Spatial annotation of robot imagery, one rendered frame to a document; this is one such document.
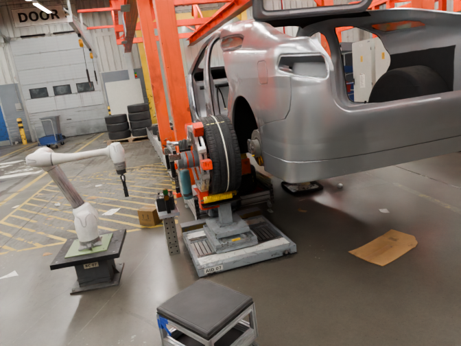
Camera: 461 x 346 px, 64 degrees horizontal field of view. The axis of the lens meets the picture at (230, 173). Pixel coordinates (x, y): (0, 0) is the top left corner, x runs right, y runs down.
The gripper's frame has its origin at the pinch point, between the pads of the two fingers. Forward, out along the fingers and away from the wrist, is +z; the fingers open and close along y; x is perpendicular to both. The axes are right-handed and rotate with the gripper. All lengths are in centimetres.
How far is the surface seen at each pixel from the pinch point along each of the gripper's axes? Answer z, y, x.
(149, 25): -155, -232, 79
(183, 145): -33, 22, 49
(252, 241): 56, 36, 90
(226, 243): 51, 34, 68
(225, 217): 39, 10, 77
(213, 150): -27, 35, 69
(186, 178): 1, -4, 52
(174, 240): 55, -6, 31
